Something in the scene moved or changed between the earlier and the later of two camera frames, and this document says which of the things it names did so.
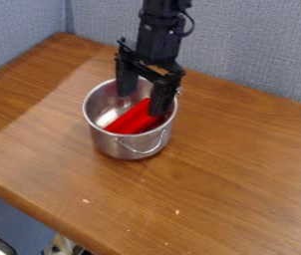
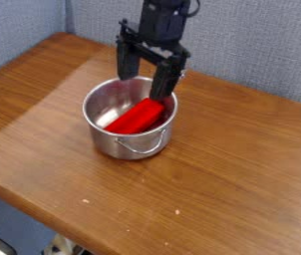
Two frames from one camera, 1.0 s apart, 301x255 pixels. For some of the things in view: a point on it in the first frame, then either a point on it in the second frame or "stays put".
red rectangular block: [137, 121] stays put
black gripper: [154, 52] to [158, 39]
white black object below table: [62, 246] stays put
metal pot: [103, 106] stays put
